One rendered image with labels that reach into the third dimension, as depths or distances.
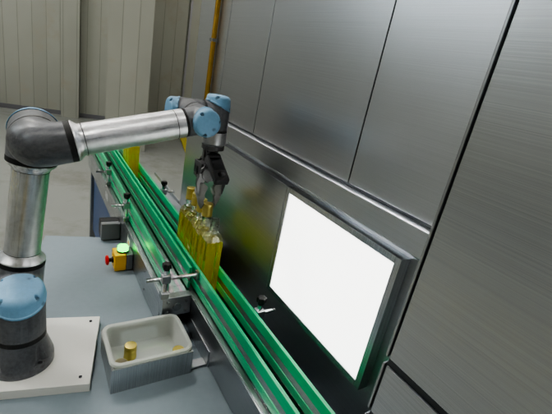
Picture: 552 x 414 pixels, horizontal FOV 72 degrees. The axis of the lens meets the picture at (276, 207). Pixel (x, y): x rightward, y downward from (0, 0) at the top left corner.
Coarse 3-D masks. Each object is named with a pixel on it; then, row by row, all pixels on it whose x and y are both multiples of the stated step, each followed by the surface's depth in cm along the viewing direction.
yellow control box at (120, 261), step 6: (114, 252) 153; (114, 258) 151; (120, 258) 152; (126, 258) 153; (132, 258) 154; (114, 264) 152; (120, 264) 153; (126, 264) 154; (132, 264) 156; (114, 270) 153
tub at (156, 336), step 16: (144, 320) 117; (160, 320) 120; (176, 320) 120; (112, 336) 113; (128, 336) 115; (144, 336) 118; (160, 336) 121; (176, 336) 119; (112, 352) 112; (144, 352) 114; (160, 352) 115; (176, 352) 107
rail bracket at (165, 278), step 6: (162, 264) 118; (168, 264) 117; (168, 270) 118; (198, 270) 125; (162, 276) 118; (168, 276) 118; (174, 276) 120; (180, 276) 121; (186, 276) 122; (192, 276) 124; (198, 276) 124; (150, 282) 117; (162, 282) 118; (168, 282) 119; (162, 288) 120; (162, 294) 120; (168, 294) 121
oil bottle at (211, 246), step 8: (208, 232) 124; (208, 240) 123; (216, 240) 124; (200, 248) 127; (208, 248) 123; (216, 248) 125; (200, 256) 127; (208, 256) 124; (216, 256) 126; (200, 264) 128; (208, 264) 125; (216, 264) 127; (208, 272) 127; (216, 272) 128; (208, 280) 128; (216, 280) 130
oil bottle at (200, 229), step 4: (200, 224) 129; (196, 228) 129; (200, 228) 127; (204, 228) 127; (208, 228) 128; (196, 232) 129; (200, 232) 127; (204, 232) 127; (196, 236) 129; (200, 236) 127; (196, 240) 129; (200, 240) 127; (196, 244) 129; (200, 244) 128; (192, 248) 132; (196, 248) 129; (192, 252) 132; (196, 252) 129; (192, 256) 133; (196, 256) 129; (196, 260) 130
